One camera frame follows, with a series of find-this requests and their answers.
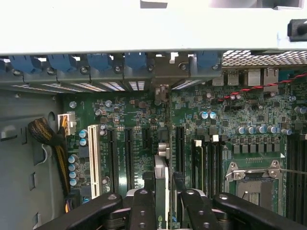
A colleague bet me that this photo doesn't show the black short expansion slot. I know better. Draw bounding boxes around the black short expansion slot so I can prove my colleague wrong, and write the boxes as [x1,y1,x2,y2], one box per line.
[142,128,153,157]

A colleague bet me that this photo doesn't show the thin metal locking lever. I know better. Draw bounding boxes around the thin metal locking lever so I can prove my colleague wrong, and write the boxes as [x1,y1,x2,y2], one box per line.
[275,167,307,175]

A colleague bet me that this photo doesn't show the black yellow braided wire bundle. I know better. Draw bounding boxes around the black yellow braided wire bundle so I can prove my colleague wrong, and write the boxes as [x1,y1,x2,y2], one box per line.
[28,117,71,198]

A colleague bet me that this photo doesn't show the red black twisted wire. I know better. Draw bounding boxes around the red black twisted wire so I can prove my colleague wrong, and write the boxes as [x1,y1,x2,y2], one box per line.
[217,71,307,102]

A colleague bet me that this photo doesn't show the black silver PC case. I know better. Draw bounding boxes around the black silver PC case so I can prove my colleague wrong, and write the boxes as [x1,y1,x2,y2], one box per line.
[0,0,307,230]

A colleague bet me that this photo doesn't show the black long expansion slot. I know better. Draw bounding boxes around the black long expansion slot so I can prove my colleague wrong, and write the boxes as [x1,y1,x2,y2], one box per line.
[106,128,118,193]
[124,127,135,190]
[176,126,187,176]

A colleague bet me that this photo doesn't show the white expansion slot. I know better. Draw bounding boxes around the white expansion slot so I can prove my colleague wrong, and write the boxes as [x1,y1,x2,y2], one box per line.
[87,124,103,200]

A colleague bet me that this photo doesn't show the CPU socket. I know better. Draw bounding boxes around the CPU socket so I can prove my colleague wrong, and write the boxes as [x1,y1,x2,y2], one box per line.
[225,160,288,216]

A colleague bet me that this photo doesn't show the white power connector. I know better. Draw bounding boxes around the white power connector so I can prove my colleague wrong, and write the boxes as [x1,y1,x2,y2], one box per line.
[57,112,77,137]

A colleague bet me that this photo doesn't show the green Dell motherboard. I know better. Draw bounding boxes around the green Dell motherboard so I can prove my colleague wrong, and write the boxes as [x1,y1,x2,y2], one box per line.
[61,76,307,230]

